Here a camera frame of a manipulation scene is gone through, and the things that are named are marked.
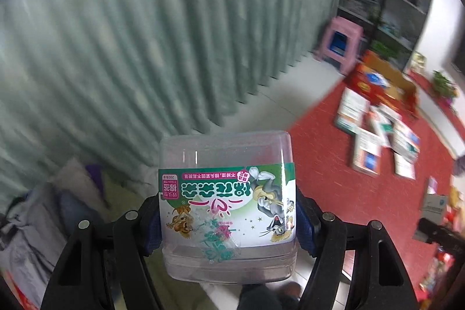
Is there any green potted plant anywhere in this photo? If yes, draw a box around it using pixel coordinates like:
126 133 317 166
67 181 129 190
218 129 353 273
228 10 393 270
432 70 459 99

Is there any grey cloth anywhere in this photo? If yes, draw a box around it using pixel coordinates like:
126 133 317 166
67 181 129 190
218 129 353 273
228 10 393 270
0 157 110 310

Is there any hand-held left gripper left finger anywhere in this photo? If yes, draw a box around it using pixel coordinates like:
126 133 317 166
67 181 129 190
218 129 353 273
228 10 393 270
41 194 163 310

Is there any small photo card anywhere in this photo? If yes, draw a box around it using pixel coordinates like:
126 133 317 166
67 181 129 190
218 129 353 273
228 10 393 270
412 52 427 73

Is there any long white blue medicine box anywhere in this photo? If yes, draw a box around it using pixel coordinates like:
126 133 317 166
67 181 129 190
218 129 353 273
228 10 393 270
414 194 448 243

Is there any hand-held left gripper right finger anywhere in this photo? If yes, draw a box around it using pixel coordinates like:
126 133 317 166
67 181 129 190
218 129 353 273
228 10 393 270
295 187 418 310

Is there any pink plastic stool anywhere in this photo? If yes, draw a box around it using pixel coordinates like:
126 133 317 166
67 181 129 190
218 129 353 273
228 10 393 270
314 17 364 75

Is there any pile of medicine boxes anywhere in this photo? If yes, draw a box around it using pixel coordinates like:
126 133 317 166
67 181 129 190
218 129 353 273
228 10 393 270
334 88 421 180

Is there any red cardboard gift box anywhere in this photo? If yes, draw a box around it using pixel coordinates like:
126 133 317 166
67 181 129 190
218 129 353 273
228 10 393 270
344 50 419 119

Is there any green curtain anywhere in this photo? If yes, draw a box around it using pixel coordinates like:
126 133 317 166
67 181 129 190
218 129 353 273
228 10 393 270
0 0 346 167

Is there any green leafy plant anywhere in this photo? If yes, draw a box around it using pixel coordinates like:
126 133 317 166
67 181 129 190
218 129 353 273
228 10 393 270
371 40 398 61

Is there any person's leg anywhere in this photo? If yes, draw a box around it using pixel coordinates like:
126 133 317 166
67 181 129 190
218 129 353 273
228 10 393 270
240 283 302 310

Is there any clear cotton swab box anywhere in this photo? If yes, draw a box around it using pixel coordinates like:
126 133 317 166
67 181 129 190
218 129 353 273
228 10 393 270
157 130 298 285

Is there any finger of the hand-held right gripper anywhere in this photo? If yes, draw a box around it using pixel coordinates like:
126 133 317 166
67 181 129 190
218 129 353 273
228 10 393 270
417 218 465 254

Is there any purple cloth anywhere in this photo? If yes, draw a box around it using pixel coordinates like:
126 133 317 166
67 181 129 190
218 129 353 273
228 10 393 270
85 164 107 200

